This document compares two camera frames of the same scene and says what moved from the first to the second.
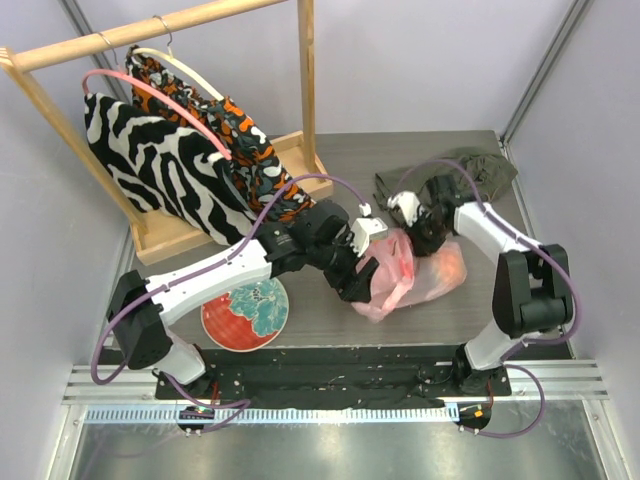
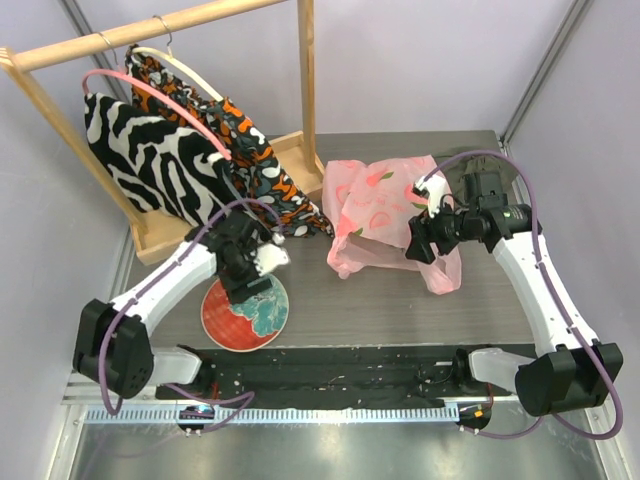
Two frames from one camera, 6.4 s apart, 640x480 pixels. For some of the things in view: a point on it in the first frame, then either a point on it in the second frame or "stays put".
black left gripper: (350, 284) → (239, 294)
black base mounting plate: (332, 377) stays put
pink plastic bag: (405, 278) → (367, 209)
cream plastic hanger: (170, 59) stays put
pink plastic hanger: (158, 99) stays put
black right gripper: (427, 232) stays put
